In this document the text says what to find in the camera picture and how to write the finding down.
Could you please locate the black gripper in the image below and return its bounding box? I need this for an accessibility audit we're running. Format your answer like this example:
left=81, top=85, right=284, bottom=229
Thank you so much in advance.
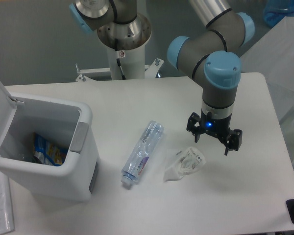
left=186, top=112, right=243, bottom=156

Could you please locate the crushed clear plastic bottle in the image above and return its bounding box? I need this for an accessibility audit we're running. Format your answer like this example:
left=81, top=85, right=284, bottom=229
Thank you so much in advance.
left=121, top=120, right=164, bottom=188

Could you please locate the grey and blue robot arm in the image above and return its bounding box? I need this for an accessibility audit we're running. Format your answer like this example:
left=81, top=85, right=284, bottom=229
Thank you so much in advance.
left=69, top=0, right=255, bottom=151

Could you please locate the white trash can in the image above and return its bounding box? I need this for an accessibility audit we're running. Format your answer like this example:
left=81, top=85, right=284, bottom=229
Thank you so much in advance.
left=0, top=93, right=98, bottom=201

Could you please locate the blue plastic bag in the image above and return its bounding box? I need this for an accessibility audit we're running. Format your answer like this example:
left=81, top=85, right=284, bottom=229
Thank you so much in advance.
left=263, top=0, right=294, bottom=28

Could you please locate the blue snack bag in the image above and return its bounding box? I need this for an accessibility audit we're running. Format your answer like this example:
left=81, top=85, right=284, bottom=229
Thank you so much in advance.
left=33, top=133, right=68, bottom=166

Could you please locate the clear plastic sheet notebook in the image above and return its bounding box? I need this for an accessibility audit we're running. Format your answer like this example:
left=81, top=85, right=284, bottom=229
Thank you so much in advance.
left=0, top=172, right=15, bottom=235

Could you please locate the white pedestal base frame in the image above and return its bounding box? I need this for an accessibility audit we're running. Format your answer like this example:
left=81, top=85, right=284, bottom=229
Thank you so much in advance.
left=75, top=58, right=165, bottom=82

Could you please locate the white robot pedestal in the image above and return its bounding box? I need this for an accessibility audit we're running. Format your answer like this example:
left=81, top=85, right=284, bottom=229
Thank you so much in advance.
left=106, top=46, right=145, bottom=80

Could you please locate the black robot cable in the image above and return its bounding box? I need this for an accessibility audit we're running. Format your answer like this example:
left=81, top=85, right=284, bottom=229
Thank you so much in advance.
left=114, top=38, right=127, bottom=80

